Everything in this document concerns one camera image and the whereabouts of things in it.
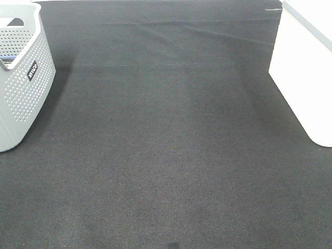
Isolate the black table cloth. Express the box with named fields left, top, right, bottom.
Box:
left=1, top=1, right=331, bottom=248

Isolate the white storage bin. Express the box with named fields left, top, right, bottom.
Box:
left=269, top=1, right=331, bottom=147

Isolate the grey perforated laundry basket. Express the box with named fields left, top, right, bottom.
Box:
left=1, top=1, right=56, bottom=152

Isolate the blue towel in basket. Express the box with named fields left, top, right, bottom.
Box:
left=0, top=55, right=16, bottom=64

